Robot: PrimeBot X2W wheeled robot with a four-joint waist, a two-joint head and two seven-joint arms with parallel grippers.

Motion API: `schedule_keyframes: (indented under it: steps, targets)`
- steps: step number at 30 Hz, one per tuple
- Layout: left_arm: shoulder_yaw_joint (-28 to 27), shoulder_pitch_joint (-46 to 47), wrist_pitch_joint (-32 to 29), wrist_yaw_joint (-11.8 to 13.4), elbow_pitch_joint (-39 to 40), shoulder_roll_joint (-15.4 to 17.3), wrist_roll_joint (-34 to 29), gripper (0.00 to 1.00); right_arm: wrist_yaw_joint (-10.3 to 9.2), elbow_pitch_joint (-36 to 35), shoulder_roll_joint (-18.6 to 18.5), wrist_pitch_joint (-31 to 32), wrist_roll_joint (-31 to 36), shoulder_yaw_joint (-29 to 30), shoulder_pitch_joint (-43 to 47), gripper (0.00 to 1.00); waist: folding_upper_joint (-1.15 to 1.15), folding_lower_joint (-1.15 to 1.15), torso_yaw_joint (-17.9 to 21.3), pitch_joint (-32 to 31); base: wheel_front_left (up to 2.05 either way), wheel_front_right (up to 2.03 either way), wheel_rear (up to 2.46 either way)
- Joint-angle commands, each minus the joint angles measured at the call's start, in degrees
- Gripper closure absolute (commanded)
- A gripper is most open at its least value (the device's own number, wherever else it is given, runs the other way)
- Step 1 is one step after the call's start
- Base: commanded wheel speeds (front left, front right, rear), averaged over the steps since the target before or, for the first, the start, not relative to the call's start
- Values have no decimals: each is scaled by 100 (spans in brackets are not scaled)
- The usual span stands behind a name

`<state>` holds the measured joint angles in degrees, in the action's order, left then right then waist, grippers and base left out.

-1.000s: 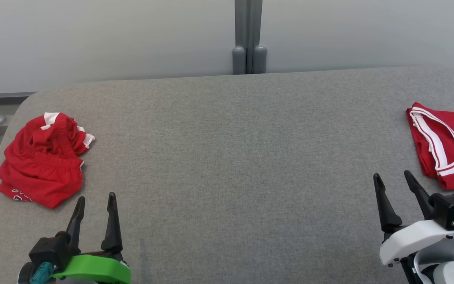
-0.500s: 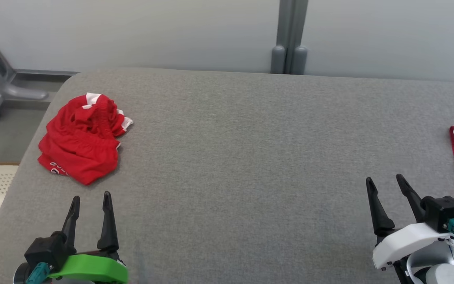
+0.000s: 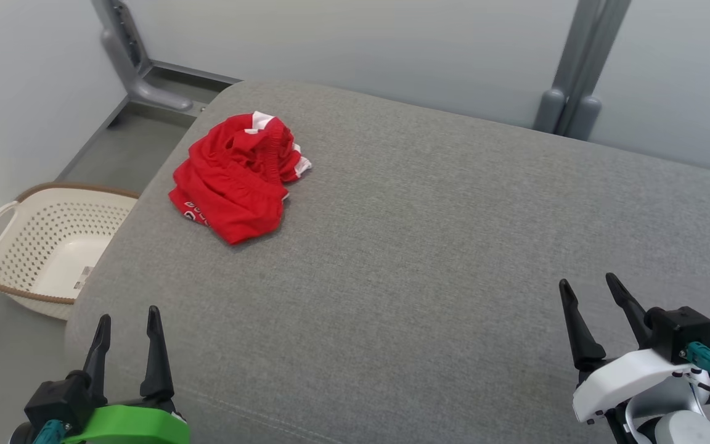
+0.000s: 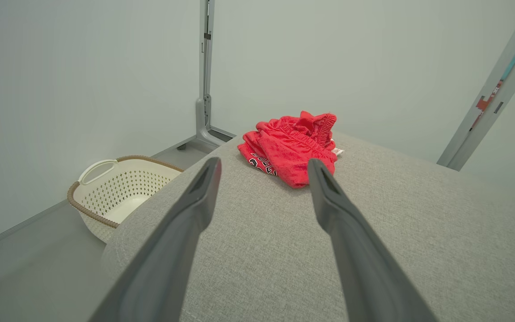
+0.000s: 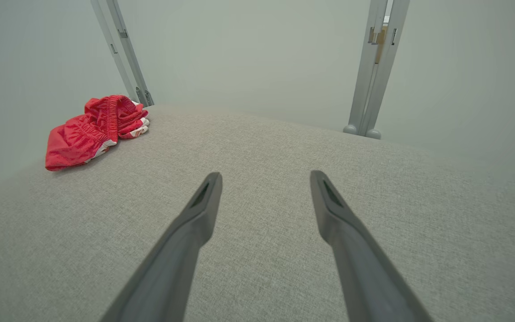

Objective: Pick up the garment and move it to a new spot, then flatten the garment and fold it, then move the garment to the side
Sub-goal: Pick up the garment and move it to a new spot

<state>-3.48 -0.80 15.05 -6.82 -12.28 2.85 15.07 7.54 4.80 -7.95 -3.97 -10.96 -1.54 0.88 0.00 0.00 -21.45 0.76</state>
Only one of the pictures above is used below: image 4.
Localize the cream plastic laundry basket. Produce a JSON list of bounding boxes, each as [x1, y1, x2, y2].
[[67, 155, 184, 244]]

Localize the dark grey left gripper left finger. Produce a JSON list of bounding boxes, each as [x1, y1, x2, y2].
[[89, 157, 222, 322]]

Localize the red basketball shorts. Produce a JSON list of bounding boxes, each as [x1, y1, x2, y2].
[[237, 111, 344, 189]]

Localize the grey partition post with foot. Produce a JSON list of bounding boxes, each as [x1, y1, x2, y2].
[[175, 0, 236, 150]]

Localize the grey double partition post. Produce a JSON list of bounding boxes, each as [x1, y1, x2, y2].
[[436, 0, 515, 171]]

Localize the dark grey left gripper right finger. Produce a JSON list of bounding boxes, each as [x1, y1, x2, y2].
[[307, 158, 439, 322]]

